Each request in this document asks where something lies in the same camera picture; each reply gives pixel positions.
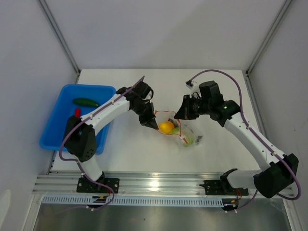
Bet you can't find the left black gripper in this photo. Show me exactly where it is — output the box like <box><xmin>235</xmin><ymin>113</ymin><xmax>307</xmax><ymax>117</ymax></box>
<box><xmin>132</xmin><ymin>102</ymin><xmax>158</xmax><ymax>131</ymax></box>

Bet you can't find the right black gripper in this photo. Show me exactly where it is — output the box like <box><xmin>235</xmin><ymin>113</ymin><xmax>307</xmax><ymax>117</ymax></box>
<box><xmin>174</xmin><ymin>95</ymin><xmax>211</xmax><ymax>120</ymax></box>

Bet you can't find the yellow mango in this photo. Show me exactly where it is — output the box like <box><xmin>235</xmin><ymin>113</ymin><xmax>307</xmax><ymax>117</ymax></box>
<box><xmin>159</xmin><ymin>121</ymin><xmax>175</xmax><ymax>134</ymax></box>

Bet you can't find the clear zip top bag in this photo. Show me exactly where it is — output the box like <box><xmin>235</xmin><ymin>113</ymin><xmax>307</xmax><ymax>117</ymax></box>
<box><xmin>154</xmin><ymin>110</ymin><xmax>203</xmax><ymax>147</ymax></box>

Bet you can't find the white green cauliflower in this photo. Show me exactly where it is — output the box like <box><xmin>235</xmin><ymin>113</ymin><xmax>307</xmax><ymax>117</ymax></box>
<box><xmin>170</xmin><ymin>127</ymin><xmax>194</xmax><ymax>147</ymax></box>

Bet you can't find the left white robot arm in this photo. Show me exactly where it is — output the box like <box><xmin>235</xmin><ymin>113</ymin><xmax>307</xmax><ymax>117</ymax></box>
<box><xmin>61</xmin><ymin>80</ymin><xmax>159</xmax><ymax>193</ymax></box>

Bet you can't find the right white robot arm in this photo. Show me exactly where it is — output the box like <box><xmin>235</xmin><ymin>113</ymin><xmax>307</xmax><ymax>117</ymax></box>
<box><xmin>175</xmin><ymin>80</ymin><xmax>299</xmax><ymax>198</ymax></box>

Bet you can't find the green cucumber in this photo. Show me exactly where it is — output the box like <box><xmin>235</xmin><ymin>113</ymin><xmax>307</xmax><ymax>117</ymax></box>
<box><xmin>73</xmin><ymin>98</ymin><xmax>100</xmax><ymax>108</ymax></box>

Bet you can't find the red chili pepper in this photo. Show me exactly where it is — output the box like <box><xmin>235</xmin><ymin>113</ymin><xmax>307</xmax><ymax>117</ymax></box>
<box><xmin>74</xmin><ymin>108</ymin><xmax>81</xmax><ymax>117</ymax></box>

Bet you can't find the blue plastic bin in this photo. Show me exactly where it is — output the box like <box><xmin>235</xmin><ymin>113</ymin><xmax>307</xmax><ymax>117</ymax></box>
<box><xmin>39</xmin><ymin>84</ymin><xmax>116</xmax><ymax>151</ymax></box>

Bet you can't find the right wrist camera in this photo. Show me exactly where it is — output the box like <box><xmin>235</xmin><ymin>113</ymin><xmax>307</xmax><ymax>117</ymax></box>
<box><xmin>185</xmin><ymin>80</ymin><xmax>200</xmax><ymax>98</ymax></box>

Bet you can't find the aluminium mounting rail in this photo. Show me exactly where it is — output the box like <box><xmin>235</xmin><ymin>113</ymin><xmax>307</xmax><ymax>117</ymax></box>
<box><xmin>32</xmin><ymin>172</ymin><xmax>220</xmax><ymax>197</ymax></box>

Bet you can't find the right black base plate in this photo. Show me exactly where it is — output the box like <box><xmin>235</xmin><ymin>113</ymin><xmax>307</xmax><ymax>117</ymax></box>
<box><xmin>199</xmin><ymin>180</ymin><xmax>249</xmax><ymax>196</ymax></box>

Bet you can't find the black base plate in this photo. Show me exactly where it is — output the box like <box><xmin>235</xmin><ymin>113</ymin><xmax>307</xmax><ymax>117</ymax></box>
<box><xmin>76</xmin><ymin>177</ymin><xmax>120</xmax><ymax>194</ymax></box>
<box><xmin>199</xmin><ymin>180</ymin><xmax>249</xmax><ymax>196</ymax></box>

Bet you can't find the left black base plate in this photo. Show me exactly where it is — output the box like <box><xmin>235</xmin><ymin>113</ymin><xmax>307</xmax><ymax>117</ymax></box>
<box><xmin>76</xmin><ymin>177</ymin><xmax>120</xmax><ymax>194</ymax></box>

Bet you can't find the left aluminium frame post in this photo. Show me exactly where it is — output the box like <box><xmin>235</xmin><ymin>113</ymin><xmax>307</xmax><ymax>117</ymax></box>
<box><xmin>37</xmin><ymin>0</ymin><xmax>81</xmax><ymax>84</ymax></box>

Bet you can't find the aluminium frame post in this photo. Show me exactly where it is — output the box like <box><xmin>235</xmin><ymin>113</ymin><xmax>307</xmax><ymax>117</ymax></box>
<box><xmin>245</xmin><ymin>0</ymin><xmax>295</xmax><ymax>77</ymax></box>
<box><xmin>37</xmin><ymin>0</ymin><xmax>81</xmax><ymax>84</ymax></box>

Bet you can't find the white slotted cable duct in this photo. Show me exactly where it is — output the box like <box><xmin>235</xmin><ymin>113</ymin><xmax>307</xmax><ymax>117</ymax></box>
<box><xmin>41</xmin><ymin>195</ymin><xmax>224</xmax><ymax>207</ymax></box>

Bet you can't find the right aluminium frame post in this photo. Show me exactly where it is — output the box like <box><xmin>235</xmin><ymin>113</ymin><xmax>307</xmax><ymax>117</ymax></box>
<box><xmin>245</xmin><ymin>0</ymin><xmax>295</xmax><ymax>77</ymax></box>

